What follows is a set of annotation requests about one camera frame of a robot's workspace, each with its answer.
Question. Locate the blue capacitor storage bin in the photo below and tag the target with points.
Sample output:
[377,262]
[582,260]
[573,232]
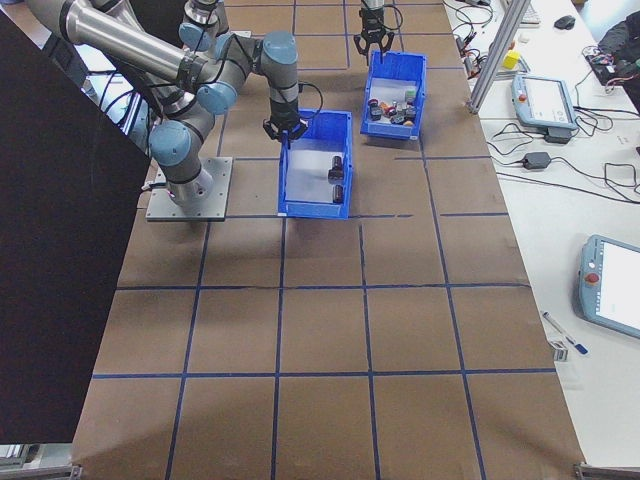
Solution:
[315,210]

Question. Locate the blue button storage bin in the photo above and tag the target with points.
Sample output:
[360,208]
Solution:
[390,131]

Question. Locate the black power adapter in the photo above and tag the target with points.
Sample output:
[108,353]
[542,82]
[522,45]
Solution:
[537,160]

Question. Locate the orange block push button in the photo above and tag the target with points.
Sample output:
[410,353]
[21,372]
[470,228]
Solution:
[385,106]

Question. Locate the black computer mouse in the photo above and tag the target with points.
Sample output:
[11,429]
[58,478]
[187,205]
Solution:
[565,21]

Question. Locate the black frame cover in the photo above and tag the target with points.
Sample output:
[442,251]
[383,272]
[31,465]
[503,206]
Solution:
[50,225]

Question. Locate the yellow cube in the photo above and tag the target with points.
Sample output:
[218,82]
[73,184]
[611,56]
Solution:
[511,59]

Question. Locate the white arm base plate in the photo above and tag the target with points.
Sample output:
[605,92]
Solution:
[215,175]

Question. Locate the aluminium profile post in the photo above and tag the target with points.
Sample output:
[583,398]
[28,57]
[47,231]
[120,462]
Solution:
[500,50]

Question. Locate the blue white pen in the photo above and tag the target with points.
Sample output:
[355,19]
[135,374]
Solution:
[565,333]

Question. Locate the white keyboard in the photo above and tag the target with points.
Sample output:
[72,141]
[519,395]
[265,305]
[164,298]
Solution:
[531,15]

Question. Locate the small white block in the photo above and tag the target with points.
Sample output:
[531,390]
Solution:
[523,36]

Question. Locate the black bag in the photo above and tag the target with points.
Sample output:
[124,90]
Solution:
[620,35]

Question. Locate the grey usb hub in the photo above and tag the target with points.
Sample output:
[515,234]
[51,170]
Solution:
[472,62]

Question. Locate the yellow cap push button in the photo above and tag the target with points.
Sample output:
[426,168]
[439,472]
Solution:
[409,120]

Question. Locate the green block push button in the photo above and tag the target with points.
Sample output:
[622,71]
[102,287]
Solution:
[410,94]

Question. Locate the small black box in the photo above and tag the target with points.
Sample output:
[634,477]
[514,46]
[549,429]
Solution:
[557,136]

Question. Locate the grey blue teach pendant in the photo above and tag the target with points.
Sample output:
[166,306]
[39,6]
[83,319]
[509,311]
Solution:
[615,285]
[542,100]

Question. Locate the mixed small parts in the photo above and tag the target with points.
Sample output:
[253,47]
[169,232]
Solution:
[390,85]

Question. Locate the metal table bracket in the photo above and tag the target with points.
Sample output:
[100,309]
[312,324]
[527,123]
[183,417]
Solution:
[605,471]
[50,470]

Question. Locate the black cylindrical capacitor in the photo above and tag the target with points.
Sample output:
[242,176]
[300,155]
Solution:
[339,193]
[337,162]
[334,175]

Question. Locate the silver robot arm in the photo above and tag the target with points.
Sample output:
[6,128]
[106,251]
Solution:
[200,12]
[125,40]

